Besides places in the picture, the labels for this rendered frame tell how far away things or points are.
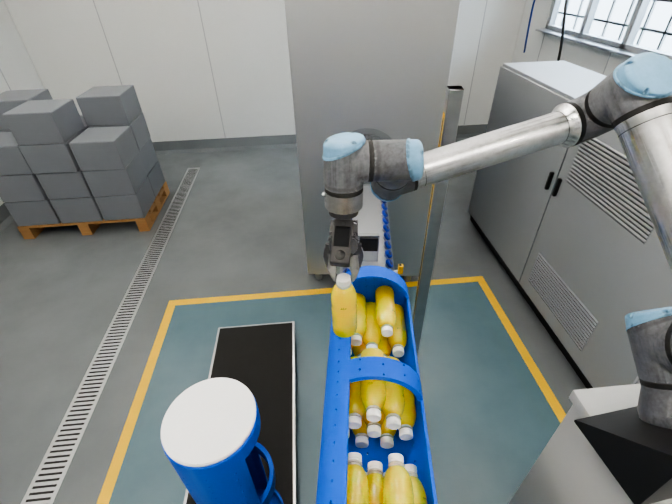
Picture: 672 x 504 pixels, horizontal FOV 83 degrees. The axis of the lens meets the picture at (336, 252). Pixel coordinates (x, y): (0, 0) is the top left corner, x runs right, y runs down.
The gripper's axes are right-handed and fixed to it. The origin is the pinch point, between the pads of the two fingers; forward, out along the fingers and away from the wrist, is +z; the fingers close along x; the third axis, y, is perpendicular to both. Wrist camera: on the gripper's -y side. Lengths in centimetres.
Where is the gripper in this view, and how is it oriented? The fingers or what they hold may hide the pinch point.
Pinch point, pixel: (343, 278)
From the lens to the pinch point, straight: 100.8
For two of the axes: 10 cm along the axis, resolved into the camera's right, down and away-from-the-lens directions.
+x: -10.0, -0.2, 0.5
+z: 0.1, 8.3, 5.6
